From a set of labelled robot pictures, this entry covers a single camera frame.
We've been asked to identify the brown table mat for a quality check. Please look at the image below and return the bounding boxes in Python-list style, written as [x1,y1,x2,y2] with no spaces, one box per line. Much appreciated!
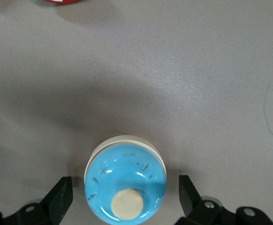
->
[0,0,273,225]

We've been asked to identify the blue call bell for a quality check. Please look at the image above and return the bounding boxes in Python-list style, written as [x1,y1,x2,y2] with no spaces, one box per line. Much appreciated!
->
[83,135,167,223]

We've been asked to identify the red mushroom emergency button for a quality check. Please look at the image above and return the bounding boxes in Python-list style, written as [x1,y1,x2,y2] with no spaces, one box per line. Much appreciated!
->
[41,0,83,6]

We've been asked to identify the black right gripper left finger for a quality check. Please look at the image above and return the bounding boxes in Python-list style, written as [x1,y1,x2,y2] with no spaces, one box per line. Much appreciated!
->
[0,176,74,225]

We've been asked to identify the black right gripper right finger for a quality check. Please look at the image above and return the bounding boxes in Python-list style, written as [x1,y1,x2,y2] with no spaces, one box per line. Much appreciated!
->
[175,174,273,225]

